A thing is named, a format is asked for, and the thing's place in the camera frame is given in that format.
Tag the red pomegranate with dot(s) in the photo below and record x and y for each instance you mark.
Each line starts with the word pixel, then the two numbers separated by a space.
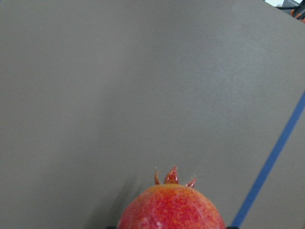
pixel 170 205

